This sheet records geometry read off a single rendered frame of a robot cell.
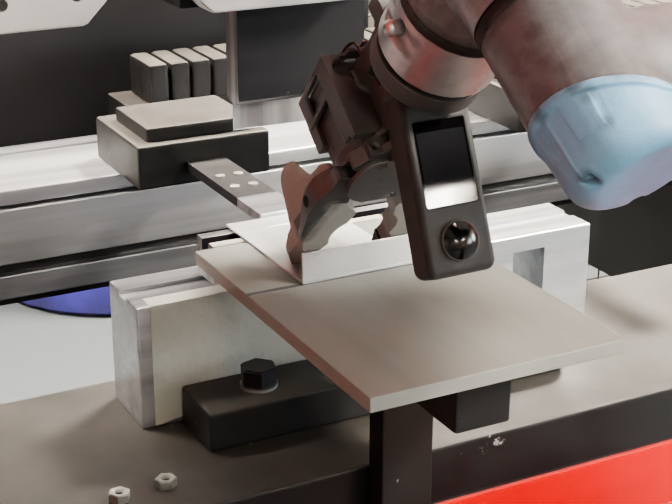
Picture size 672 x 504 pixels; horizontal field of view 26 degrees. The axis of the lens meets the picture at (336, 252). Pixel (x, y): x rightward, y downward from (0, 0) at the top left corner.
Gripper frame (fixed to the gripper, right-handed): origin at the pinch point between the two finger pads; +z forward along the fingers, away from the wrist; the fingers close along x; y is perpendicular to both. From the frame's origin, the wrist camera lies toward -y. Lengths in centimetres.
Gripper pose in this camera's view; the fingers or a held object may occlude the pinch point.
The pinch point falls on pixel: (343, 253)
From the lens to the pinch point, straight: 101.3
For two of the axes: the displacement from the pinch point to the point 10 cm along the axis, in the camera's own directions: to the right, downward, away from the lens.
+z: -3.0, 5.0, 8.1
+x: -8.9, 1.6, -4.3
